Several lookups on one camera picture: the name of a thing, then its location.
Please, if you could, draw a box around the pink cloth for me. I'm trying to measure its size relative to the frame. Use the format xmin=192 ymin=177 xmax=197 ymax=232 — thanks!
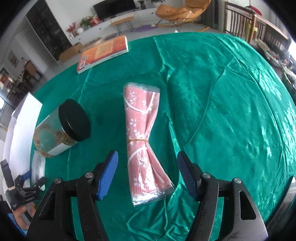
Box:
xmin=123 ymin=82 xmax=174 ymax=206

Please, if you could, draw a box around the white wet wipes pack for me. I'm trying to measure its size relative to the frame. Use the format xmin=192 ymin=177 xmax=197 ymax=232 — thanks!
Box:
xmin=31 ymin=150 xmax=46 ymax=184

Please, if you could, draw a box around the operator left hand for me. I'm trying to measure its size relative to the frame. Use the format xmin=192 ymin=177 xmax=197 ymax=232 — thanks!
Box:
xmin=11 ymin=202 xmax=37 ymax=231

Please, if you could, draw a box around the white storage box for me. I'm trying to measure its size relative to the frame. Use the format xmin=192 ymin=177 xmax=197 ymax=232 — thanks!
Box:
xmin=3 ymin=93 xmax=42 ymax=178

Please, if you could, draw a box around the clear jar black lid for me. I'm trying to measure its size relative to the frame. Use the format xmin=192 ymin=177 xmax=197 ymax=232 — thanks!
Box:
xmin=33 ymin=99 xmax=91 ymax=158

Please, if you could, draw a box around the green satin tablecloth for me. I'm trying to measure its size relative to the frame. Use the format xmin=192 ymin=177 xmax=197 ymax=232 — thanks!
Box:
xmin=35 ymin=32 xmax=295 ymax=240

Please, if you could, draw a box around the orange book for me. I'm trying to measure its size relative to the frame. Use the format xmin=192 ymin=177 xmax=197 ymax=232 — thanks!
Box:
xmin=77 ymin=35 xmax=129 ymax=74

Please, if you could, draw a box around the cardboard box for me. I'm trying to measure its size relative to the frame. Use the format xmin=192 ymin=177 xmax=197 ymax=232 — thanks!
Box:
xmin=59 ymin=42 xmax=83 ymax=62

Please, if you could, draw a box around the red flower plant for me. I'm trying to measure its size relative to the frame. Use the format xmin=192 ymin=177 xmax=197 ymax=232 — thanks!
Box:
xmin=66 ymin=22 xmax=77 ymax=39

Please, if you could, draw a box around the dark tall bookshelf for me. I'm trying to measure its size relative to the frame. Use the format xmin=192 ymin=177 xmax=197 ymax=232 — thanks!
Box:
xmin=26 ymin=0 xmax=72 ymax=61

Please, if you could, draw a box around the small wooden bench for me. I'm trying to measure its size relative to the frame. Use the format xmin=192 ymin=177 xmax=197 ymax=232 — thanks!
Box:
xmin=110 ymin=16 xmax=134 ymax=35

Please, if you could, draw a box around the purple floor mat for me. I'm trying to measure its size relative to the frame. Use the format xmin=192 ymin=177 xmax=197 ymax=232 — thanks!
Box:
xmin=133 ymin=25 xmax=156 ymax=33

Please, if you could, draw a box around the black television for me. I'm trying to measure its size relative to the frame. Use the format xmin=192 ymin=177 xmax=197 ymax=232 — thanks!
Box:
xmin=93 ymin=0 xmax=136 ymax=20

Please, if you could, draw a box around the wooden railing chair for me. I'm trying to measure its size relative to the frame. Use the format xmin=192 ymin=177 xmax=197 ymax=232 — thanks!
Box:
xmin=224 ymin=1 xmax=292 ymax=49

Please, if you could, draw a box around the white TV cabinet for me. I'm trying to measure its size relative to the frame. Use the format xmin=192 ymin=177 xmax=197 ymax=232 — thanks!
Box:
xmin=69 ymin=8 xmax=159 ymax=45

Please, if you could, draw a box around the orange lounge chair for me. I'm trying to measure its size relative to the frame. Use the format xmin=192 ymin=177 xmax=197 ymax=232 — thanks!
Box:
xmin=152 ymin=0 xmax=211 ymax=33

